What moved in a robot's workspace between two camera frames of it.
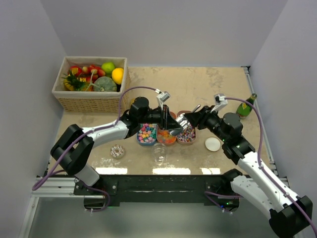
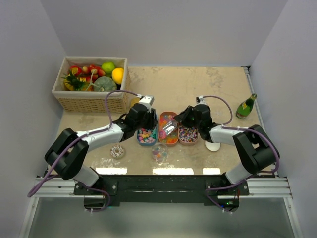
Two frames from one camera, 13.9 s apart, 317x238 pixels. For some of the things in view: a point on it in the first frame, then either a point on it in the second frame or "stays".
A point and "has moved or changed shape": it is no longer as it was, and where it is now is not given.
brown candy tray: (189, 134) stays
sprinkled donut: (117, 151) stays
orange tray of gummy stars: (164, 137) stays
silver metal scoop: (184, 122) has moved or changed shape
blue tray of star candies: (147, 134) stays
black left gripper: (167, 122) → (152, 121)
